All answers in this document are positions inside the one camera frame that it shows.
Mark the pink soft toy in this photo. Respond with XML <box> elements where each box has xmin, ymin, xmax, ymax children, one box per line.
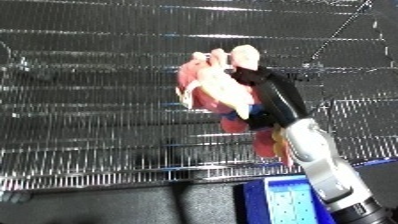
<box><xmin>174</xmin><ymin>44</ymin><xmax>297</xmax><ymax>167</ymax></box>

